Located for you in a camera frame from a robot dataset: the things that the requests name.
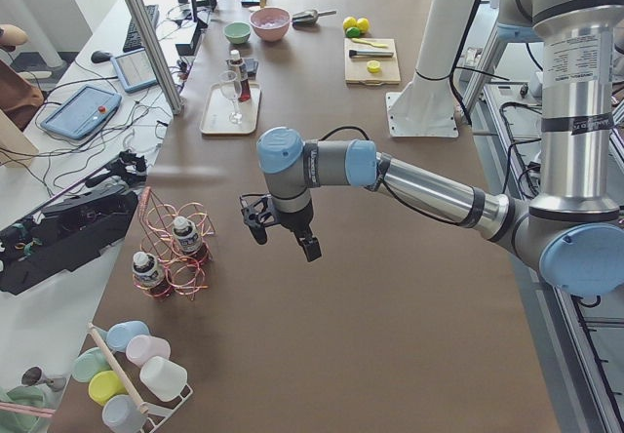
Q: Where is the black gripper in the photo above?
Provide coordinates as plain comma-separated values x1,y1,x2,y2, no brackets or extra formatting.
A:
239,193,322,261

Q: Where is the copper wire bottle basket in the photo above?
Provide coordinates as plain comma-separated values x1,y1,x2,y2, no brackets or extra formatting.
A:
137,186,215,301

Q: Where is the tea bottle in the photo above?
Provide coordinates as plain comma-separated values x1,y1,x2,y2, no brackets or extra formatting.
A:
173,216,205,261
228,49,252,102
133,251,164,297

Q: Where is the white rabbit tray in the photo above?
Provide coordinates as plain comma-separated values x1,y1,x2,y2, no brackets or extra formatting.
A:
199,82,262,136

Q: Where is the clear wine glass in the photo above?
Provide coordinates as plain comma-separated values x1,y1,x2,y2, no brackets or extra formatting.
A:
219,70,243,125

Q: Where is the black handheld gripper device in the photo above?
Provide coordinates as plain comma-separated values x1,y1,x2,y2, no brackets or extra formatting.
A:
85,150,147,187

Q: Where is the grey folded cloth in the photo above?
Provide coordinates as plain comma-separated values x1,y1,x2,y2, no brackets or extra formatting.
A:
244,58,258,79

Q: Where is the wooden cutting board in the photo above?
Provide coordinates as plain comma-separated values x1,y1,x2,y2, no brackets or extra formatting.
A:
344,38,401,85

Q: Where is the pink cup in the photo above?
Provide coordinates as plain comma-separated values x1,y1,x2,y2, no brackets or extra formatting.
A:
125,335,171,367

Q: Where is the white cup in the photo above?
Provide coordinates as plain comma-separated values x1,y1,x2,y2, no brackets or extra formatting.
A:
139,356,188,402

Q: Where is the blue cup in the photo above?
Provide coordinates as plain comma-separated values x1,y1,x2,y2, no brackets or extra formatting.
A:
105,320,150,352

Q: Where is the half lemon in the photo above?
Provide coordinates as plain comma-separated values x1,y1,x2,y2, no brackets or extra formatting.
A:
367,60,381,73

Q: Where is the steel muddler black tip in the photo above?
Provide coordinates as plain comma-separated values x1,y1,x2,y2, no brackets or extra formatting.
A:
348,49,394,59

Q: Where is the yellow plastic knife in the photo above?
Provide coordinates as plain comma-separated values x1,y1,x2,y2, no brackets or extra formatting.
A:
351,38,389,48

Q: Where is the pink bowl with ice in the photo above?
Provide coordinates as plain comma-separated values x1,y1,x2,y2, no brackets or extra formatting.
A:
250,7,292,42

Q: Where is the white cup rack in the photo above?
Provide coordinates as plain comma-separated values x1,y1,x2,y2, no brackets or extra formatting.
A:
88,324,193,432

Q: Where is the metal ice scoop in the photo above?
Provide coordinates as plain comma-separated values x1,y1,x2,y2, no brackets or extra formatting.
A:
292,9,337,25

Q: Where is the black equipment case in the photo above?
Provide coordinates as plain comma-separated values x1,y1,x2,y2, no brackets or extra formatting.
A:
1,185,138,295

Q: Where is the yellow lemon upper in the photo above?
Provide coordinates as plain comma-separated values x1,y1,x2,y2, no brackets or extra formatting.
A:
342,16,357,31

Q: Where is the small blue tablet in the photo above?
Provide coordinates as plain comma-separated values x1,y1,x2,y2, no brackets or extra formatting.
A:
110,49,158,94

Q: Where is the green cup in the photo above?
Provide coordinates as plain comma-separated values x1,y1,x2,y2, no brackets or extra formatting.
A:
71,347,110,383

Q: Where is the yellow cup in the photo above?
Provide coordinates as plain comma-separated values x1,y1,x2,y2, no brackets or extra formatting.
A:
88,370,127,407

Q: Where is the blue teach pendant tablet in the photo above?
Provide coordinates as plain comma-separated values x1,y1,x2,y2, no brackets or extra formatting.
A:
41,85,122,140

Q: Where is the grey cup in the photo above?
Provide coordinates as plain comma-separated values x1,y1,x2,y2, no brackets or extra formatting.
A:
101,394,147,433

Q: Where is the black keyboard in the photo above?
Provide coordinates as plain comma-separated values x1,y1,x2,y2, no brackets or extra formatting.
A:
122,4,161,54

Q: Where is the black computer mouse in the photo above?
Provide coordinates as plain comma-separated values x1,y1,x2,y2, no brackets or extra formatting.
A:
91,51,112,63

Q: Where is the steel jigger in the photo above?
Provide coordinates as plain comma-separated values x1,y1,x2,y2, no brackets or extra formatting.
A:
21,366,67,392

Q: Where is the green bowl on side table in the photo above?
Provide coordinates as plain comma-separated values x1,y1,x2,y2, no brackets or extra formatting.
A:
1,386,59,433

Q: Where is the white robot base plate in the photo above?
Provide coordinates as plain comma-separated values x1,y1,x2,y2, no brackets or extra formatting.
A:
385,90,459,138

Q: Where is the aluminium frame post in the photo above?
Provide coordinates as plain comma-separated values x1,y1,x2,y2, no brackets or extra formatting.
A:
124,0,183,115

